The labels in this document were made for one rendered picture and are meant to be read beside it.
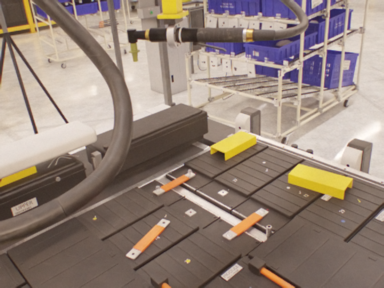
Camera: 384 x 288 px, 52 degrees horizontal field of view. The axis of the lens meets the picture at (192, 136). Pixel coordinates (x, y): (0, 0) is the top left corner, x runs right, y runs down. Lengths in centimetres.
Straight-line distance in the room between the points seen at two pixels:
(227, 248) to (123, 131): 46
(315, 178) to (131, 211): 52
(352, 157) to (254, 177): 36
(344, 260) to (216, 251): 28
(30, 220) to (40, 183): 61
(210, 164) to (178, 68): 372
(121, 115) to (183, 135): 79
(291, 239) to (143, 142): 57
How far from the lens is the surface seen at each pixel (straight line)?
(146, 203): 113
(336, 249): 97
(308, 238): 99
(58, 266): 99
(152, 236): 100
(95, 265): 96
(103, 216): 111
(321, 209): 110
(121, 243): 101
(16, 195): 114
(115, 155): 57
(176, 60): 491
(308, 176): 117
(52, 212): 54
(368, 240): 102
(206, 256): 94
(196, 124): 142
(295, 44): 359
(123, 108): 62
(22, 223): 54
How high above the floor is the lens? 164
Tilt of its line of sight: 25 degrees down
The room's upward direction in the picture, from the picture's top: 4 degrees counter-clockwise
